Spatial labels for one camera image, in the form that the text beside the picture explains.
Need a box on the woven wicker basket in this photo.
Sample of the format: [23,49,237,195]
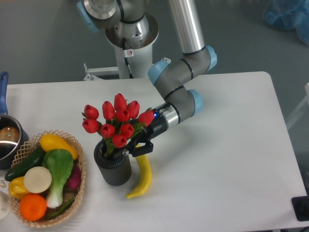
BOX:
[9,130,87,228]

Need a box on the green bok choy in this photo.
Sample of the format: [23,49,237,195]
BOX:
[42,149,73,208]

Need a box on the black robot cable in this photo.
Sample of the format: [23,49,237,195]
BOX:
[121,37,134,79]

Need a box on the blue plastic bag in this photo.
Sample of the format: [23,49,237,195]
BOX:
[263,0,309,45]

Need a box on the black device at edge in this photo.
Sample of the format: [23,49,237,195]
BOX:
[291,196,309,221]

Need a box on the green cucumber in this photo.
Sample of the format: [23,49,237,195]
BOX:
[4,145,46,182]

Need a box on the red tulip bouquet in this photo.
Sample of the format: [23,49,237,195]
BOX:
[82,93,155,159]

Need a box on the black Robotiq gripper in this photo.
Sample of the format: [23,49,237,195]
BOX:
[113,109,168,157]

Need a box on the garlic clove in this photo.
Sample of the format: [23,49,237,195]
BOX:
[0,180,6,188]

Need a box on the white frame at right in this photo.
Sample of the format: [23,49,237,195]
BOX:
[285,83,309,130]

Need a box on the yellow bell pepper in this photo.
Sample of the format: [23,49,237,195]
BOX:
[9,176,30,200]

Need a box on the yellow squash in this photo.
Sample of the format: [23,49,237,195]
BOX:
[40,134,78,160]

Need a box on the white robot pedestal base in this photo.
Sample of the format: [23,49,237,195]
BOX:
[84,13,159,80]

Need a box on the dark grey ribbed vase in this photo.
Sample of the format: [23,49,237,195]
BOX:
[94,140,132,186]

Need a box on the green chili pepper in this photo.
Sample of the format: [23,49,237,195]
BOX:
[45,198,75,220]

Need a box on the white round radish slice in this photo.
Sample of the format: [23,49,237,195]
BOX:
[24,166,52,193]

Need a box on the white round object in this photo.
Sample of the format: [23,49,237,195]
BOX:
[0,191,11,219]

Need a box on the orange fruit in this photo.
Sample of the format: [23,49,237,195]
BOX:
[19,194,47,221]

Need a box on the yellow banana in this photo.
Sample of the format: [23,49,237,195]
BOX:
[126,154,152,199]

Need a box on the blue saucepan with handle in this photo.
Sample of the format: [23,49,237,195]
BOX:
[0,72,28,170]

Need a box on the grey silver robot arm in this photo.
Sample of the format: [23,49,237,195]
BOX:
[77,0,217,157]

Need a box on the purple sweet potato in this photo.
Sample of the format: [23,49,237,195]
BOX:
[66,163,82,190]

